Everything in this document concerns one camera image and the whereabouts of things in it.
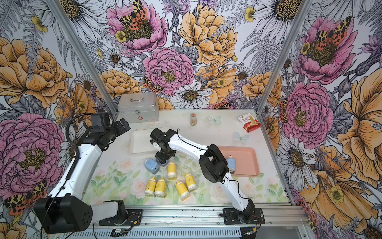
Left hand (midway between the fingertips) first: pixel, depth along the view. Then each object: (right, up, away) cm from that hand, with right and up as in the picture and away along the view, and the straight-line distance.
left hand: (121, 131), depth 81 cm
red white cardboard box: (+78, +5, +28) cm, 83 cm away
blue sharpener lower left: (+16, -19, +3) cm, 25 cm away
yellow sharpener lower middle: (+33, -29, -5) cm, 44 cm away
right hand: (+23, -18, +7) cm, 30 cm away
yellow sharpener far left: (+17, -28, -5) cm, 33 cm away
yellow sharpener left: (+22, -28, -5) cm, 36 cm away
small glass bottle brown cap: (+38, +7, +30) cm, 49 cm away
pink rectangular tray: (+72, -18, +13) cm, 75 cm away
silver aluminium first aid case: (0, +15, +26) cm, 30 cm away
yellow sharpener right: (+37, -26, -3) cm, 45 cm away
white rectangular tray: (+1, -8, +25) cm, 26 cm away
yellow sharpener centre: (+27, -23, +1) cm, 35 cm away
